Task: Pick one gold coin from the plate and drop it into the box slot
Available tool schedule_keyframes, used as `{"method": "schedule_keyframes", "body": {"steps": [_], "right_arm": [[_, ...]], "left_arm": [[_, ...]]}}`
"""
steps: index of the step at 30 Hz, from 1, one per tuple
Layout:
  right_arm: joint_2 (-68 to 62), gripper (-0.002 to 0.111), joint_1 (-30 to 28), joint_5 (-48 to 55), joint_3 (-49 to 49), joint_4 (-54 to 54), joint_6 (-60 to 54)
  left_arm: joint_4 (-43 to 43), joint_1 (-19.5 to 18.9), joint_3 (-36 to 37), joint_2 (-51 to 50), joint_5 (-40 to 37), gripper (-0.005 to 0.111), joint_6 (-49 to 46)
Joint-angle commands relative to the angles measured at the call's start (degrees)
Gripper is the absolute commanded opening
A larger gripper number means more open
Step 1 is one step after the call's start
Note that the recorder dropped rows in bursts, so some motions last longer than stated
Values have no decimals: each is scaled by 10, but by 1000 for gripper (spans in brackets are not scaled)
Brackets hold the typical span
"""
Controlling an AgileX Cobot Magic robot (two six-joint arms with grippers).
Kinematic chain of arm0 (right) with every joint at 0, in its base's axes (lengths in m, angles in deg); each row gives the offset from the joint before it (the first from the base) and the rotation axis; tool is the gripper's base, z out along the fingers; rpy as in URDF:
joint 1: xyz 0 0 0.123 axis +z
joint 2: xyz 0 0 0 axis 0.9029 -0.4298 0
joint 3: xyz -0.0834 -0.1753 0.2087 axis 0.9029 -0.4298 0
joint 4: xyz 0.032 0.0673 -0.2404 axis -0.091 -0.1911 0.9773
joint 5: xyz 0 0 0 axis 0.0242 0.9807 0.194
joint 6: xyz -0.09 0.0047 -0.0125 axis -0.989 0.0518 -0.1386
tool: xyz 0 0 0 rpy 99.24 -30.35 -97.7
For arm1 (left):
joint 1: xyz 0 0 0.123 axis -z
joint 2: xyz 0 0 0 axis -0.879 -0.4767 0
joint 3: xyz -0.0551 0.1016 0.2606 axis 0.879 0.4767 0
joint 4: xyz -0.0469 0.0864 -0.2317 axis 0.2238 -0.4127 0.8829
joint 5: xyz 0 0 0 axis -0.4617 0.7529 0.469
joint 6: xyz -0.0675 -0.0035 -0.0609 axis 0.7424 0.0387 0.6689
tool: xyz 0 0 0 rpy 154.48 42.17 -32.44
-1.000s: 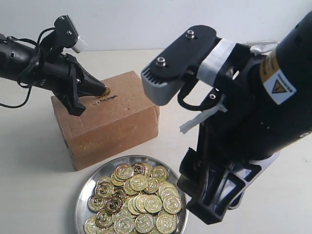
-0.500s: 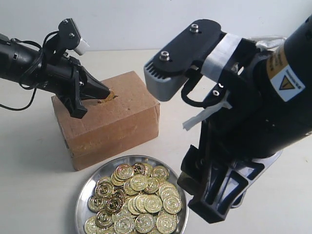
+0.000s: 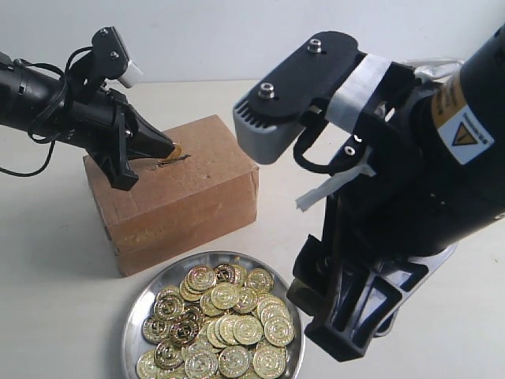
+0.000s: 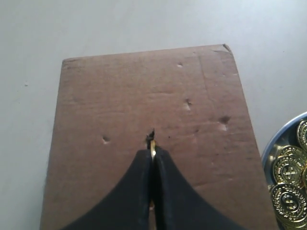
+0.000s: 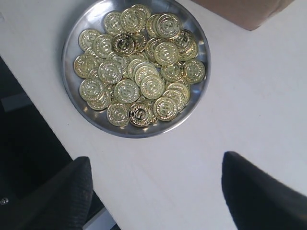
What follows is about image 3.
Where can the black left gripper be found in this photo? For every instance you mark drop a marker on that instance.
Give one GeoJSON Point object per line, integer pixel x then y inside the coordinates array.
{"type": "Point", "coordinates": [98, 125]}

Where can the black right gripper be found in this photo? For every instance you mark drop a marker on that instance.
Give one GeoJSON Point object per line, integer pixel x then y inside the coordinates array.
{"type": "Point", "coordinates": [353, 279]}

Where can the gold coin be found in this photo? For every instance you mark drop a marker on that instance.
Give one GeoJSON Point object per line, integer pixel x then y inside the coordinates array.
{"type": "Point", "coordinates": [224, 296]}
{"type": "Point", "coordinates": [201, 278]}
{"type": "Point", "coordinates": [228, 273]}
{"type": "Point", "coordinates": [260, 280]}
{"type": "Point", "coordinates": [169, 308]}
{"type": "Point", "coordinates": [248, 330]}
{"type": "Point", "coordinates": [146, 367]}
{"type": "Point", "coordinates": [234, 361]}
{"type": "Point", "coordinates": [154, 330]}
{"type": "Point", "coordinates": [173, 156]}
{"type": "Point", "coordinates": [269, 362]}

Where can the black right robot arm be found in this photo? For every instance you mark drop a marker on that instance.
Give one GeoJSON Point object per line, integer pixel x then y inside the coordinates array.
{"type": "Point", "coordinates": [457, 121]}

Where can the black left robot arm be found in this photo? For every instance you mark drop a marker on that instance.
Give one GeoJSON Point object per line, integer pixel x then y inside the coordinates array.
{"type": "Point", "coordinates": [40, 100]}

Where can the brown cardboard slotted box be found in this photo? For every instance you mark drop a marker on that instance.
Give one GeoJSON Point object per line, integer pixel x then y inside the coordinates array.
{"type": "Point", "coordinates": [178, 207]}

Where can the gold coin right edge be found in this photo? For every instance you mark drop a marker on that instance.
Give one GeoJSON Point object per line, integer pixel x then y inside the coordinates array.
{"type": "Point", "coordinates": [279, 331]}

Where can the round steel plate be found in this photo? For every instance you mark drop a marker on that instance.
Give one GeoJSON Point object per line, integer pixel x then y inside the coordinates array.
{"type": "Point", "coordinates": [133, 344]}

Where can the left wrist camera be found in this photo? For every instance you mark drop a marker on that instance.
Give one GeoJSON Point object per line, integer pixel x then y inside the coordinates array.
{"type": "Point", "coordinates": [111, 58]}

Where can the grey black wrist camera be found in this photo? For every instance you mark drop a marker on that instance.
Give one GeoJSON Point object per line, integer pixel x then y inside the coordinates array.
{"type": "Point", "coordinates": [327, 71]}

